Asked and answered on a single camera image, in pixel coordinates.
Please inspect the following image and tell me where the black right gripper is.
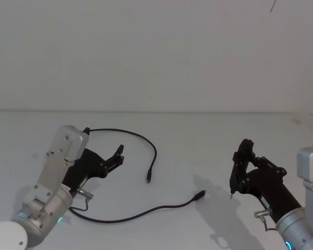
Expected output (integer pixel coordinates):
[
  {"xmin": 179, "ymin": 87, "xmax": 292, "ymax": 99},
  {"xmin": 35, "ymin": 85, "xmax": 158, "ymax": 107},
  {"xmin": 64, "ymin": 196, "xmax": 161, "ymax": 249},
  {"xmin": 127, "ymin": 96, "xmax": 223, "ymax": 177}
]
[{"xmin": 232, "ymin": 139, "xmax": 303, "ymax": 223}]

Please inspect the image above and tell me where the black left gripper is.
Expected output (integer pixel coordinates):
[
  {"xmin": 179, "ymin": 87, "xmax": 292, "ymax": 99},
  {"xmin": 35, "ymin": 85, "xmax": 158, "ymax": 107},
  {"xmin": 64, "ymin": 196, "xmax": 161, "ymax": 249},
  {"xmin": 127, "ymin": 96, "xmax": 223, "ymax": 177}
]
[{"xmin": 60, "ymin": 144, "xmax": 125, "ymax": 195}]

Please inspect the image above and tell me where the black pen with silver tip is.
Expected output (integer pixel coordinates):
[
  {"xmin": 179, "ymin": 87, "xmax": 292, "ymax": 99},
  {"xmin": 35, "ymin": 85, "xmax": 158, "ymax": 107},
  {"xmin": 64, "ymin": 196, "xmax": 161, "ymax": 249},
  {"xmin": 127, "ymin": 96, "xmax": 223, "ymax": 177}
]
[{"xmin": 228, "ymin": 161, "xmax": 238, "ymax": 200}]

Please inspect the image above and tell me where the black cable with plug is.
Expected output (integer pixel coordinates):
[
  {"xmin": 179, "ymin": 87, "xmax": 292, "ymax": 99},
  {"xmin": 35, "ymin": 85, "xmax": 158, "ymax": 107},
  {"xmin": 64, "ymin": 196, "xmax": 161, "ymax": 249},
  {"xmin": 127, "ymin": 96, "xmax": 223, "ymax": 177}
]
[
  {"xmin": 68, "ymin": 190, "xmax": 207, "ymax": 224},
  {"xmin": 82, "ymin": 127, "xmax": 158, "ymax": 184}
]

